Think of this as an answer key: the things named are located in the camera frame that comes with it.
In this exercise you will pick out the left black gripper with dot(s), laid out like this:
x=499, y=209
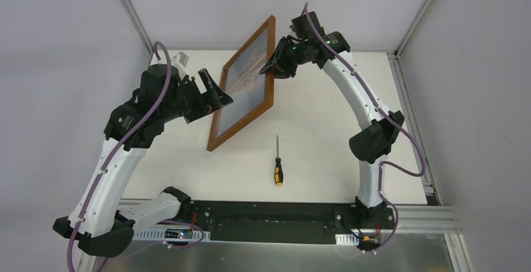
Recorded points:
x=199, y=100

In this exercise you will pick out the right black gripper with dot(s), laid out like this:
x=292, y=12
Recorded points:
x=286, y=55

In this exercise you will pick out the brown wooden photo frame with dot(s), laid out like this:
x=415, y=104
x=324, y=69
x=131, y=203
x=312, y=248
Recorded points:
x=251, y=91

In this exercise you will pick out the black orange handle screwdriver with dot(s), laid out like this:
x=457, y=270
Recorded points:
x=278, y=174

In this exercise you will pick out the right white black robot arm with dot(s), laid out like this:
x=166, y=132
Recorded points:
x=379, y=125

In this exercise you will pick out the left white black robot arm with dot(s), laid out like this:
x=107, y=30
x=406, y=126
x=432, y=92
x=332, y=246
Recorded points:
x=165, y=93

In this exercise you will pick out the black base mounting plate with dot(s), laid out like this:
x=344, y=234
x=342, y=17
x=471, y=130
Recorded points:
x=283, y=222

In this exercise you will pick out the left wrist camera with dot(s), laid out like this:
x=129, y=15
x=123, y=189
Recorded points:
x=180, y=59

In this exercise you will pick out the left white cable duct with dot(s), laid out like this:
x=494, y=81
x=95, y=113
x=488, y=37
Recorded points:
x=176, y=234

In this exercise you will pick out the white cable duct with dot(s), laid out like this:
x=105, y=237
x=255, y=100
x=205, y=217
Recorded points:
x=176, y=234
x=346, y=240

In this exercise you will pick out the right white cable duct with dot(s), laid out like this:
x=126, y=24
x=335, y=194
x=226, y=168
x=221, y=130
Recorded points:
x=346, y=240

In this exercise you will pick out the aluminium front rail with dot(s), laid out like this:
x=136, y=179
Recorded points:
x=427, y=220

